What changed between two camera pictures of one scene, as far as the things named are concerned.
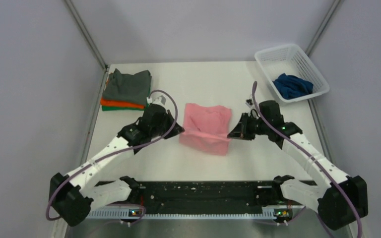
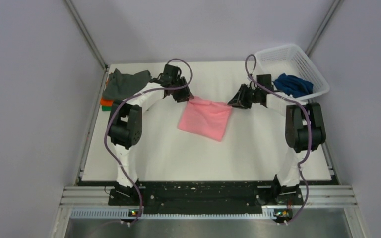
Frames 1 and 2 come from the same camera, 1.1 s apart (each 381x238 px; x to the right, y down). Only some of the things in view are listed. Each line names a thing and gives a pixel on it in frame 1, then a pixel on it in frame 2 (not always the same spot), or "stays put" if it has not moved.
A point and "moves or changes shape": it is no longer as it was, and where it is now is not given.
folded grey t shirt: (127, 88) stays put
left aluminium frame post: (81, 27) stays put
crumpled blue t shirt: (291, 87) stays put
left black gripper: (176, 130) -> (185, 92)
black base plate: (208, 196) stays put
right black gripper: (241, 131) -> (239, 100)
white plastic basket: (291, 59) stays put
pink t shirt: (207, 128) moves or changes shape
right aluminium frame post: (335, 5) stays put
